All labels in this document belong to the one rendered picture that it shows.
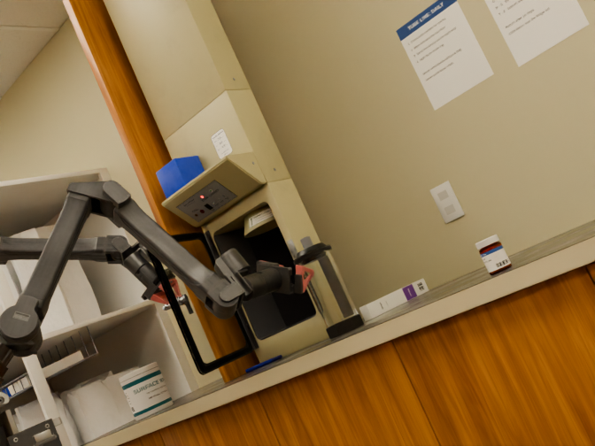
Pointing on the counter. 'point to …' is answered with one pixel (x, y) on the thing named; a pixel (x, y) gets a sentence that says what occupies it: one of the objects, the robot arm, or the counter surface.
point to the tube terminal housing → (280, 207)
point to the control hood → (239, 180)
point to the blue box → (179, 173)
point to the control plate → (206, 201)
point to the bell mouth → (259, 221)
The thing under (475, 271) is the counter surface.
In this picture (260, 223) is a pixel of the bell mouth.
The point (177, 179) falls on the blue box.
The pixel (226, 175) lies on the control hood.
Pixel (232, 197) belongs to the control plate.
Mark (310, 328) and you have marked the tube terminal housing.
